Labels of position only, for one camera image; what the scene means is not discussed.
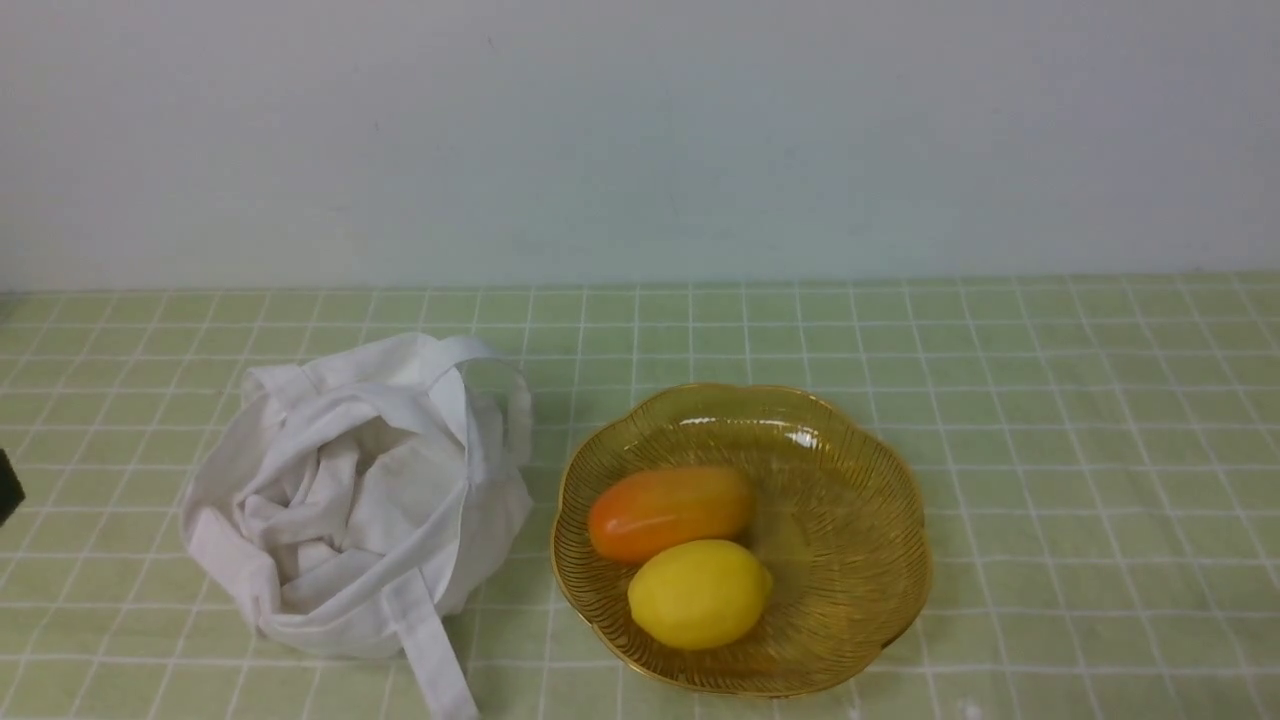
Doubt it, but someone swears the yellow lemon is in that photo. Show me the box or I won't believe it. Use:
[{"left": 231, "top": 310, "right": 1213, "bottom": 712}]
[{"left": 627, "top": 539, "right": 773, "bottom": 651}]

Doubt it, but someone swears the white cloth tote bag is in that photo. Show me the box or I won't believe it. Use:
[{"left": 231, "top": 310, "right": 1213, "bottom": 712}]
[{"left": 180, "top": 333, "right": 532, "bottom": 719}]

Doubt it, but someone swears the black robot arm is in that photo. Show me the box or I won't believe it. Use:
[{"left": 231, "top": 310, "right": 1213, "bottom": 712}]
[{"left": 0, "top": 448, "right": 26, "bottom": 527}]

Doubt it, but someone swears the orange oblong fruit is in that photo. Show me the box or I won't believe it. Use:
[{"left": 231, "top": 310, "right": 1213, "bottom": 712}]
[{"left": 588, "top": 466, "right": 756, "bottom": 565}]

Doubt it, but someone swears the amber glass fruit plate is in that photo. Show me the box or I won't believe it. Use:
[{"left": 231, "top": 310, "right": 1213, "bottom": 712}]
[{"left": 550, "top": 383, "right": 932, "bottom": 700}]

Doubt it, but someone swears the green checkered tablecloth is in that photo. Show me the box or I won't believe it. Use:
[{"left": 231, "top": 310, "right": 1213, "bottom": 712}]
[{"left": 1, "top": 274, "right": 1279, "bottom": 719}]

